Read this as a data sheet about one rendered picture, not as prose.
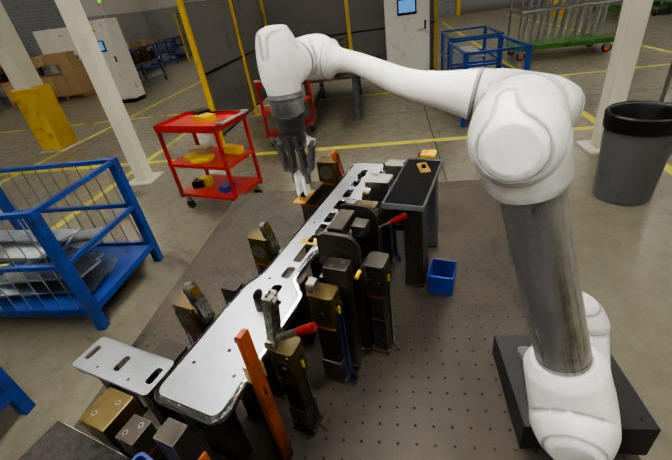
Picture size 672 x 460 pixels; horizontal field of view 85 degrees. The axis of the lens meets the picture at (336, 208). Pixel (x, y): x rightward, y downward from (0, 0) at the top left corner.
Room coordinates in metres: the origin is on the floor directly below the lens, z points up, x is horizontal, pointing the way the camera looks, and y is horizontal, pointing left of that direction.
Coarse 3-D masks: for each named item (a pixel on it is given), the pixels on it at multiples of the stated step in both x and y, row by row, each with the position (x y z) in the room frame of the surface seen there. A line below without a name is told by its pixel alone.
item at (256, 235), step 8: (256, 232) 1.16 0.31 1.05; (248, 240) 1.13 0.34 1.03; (256, 240) 1.11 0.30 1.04; (264, 240) 1.09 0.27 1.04; (256, 248) 1.11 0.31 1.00; (264, 248) 1.10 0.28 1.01; (256, 256) 1.12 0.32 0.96; (264, 256) 1.10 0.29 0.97; (272, 256) 1.10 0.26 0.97; (256, 264) 1.14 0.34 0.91; (264, 264) 1.11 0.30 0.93; (272, 288) 1.11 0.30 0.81
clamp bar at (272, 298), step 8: (256, 296) 0.62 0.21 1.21; (264, 296) 0.62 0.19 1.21; (272, 296) 0.61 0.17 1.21; (264, 304) 0.60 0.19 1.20; (272, 304) 0.61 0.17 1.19; (264, 312) 0.61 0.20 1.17; (272, 312) 0.61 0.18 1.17; (264, 320) 0.61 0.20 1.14; (272, 320) 0.60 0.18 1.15; (280, 320) 0.63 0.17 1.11; (272, 328) 0.60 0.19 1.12; (280, 328) 0.63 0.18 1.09; (272, 336) 0.61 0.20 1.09
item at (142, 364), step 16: (96, 352) 0.73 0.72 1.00; (112, 352) 0.72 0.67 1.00; (128, 352) 0.71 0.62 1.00; (144, 352) 0.70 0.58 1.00; (80, 368) 0.68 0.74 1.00; (96, 368) 0.67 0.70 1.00; (112, 368) 0.67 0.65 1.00; (128, 368) 0.66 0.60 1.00; (144, 368) 0.65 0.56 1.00; (128, 384) 0.61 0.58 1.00; (144, 384) 0.60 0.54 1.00
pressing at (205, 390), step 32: (352, 192) 1.44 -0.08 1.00; (320, 224) 1.22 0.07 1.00; (288, 256) 1.04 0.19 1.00; (256, 288) 0.90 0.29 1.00; (288, 288) 0.87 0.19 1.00; (224, 320) 0.78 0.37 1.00; (256, 320) 0.76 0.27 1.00; (288, 320) 0.74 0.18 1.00; (192, 352) 0.68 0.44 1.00; (224, 352) 0.66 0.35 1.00; (160, 384) 0.60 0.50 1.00; (192, 384) 0.58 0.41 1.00; (224, 384) 0.57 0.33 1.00; (192, 416) 0.50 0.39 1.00; (224, 416) 0.49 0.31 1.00
